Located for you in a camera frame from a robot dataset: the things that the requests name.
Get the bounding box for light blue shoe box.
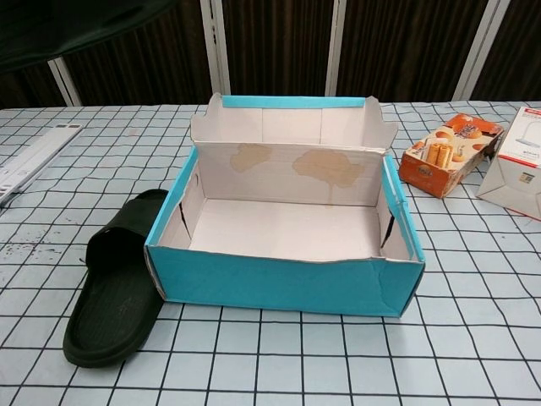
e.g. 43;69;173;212
144;93;426;319

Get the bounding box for light blue checked tablecloth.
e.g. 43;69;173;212
0;100;541;406

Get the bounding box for orange snack box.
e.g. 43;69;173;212
399;112;506;199

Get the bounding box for white lamp box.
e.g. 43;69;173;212
476;105;541;222

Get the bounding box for white folding stand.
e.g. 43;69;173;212
0;123;82;208

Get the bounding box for black rubber slipper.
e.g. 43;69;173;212
0;0;187;73
63;189;170;368

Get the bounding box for black partition screen white frame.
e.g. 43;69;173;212
0;0;541;107

